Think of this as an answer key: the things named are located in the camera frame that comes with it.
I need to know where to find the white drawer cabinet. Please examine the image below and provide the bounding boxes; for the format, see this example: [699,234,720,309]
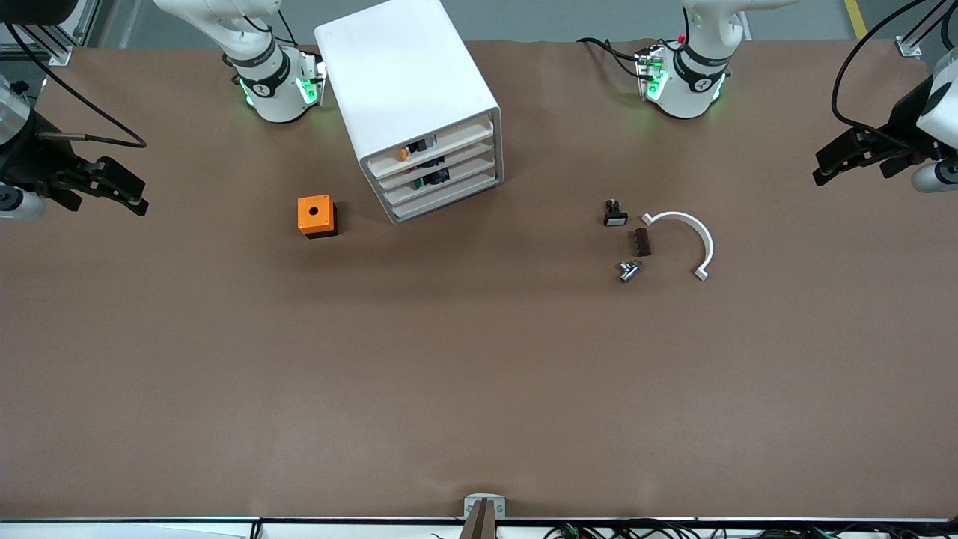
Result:
[314,0,505,225]

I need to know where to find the white plastic drawer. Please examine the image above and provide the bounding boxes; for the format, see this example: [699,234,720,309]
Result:
[383,159,501,209]
[389,175,504,224]
[376,141,498,194]
[369,120,495,179]

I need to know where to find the white curved bracket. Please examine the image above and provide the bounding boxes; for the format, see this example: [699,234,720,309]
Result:
[641,211,715,282]

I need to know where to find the black cable bundle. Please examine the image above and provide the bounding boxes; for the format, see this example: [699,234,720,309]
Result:
[543,519,958,539]

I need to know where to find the orange button box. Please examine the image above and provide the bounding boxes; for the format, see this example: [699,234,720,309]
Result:
[297,195,338,240]

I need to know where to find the black base cables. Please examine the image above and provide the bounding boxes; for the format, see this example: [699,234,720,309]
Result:
[576,37,653,80]

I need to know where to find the white table edge strip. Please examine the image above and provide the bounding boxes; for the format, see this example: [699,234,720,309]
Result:
[0,517,958,539]

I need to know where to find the aluminium frame profile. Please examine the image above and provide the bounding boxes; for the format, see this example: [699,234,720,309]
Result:
[0,0,100,67]
[895,0,958,58]

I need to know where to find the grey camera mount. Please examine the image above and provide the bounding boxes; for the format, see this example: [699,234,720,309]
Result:
[458,493,507,539]

